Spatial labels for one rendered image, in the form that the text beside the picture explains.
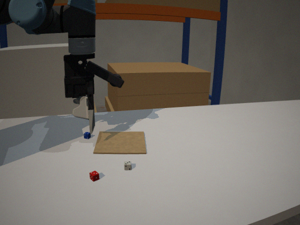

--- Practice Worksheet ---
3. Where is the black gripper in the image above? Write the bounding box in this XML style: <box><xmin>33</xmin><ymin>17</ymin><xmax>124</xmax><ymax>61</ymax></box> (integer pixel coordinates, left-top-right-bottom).
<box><xmin>63</xmin><ymin>53</ymin><xmax>95</xmax><ymax>134</ymax></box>

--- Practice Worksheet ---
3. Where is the blue die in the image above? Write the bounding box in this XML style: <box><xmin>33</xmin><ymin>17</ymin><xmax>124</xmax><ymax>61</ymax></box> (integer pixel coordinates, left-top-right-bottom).
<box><xmin>84</xmin><ymin>132</ymin><xmax>91</xmax><ymax>139</ymax></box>

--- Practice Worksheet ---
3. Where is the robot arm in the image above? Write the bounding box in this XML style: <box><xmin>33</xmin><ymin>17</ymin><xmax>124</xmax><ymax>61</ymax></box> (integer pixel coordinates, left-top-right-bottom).
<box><xmin>0</xmin><ymin>0</ymin><xmax>124</xmax><ymax>88</ymax></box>

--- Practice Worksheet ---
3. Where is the red die with white pips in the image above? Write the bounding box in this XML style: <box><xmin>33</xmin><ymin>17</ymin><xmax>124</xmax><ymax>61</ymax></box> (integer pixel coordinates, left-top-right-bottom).
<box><xmin>89</xmin><ymin>171</ymin><xmax>100</xmax><ymax>182</ymax></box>

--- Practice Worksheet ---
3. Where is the tan square mat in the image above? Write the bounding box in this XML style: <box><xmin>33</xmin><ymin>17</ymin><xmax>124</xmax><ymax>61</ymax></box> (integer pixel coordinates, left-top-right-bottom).
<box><xmin>93</xmin><ymin>131</ymin><xmax>147</xmax><ymax>154</ymax></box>

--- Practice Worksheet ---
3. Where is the beige die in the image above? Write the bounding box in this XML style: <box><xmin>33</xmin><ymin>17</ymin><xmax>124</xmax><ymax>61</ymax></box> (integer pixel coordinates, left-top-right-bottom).
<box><xmin>124</xmin><ymin>161</ymin><xmax>132</xmax><ymax>171</ymax></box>

